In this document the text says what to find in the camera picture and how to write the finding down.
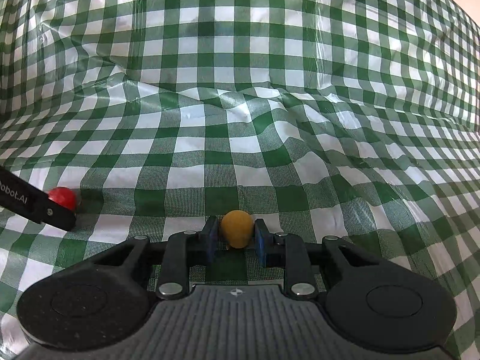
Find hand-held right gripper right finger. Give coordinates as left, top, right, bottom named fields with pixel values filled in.
left=254, top=218, right=384, bottom=301

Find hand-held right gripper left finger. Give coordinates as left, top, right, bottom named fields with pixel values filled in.
left=89, top=215, right=219, bottom=301

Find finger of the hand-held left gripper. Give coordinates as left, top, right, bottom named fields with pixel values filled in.
left=40, top=193, right=78, bottom=232

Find small red fruit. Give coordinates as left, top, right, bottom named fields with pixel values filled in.
left=47, top=186, right=79, bottom=211

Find small yellow fruit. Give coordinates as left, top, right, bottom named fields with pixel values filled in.
left=220, top=210, right=254, bottom=250

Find green checkered cloth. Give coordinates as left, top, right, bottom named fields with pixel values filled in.
left=0, top=0, right=480, bottom=360

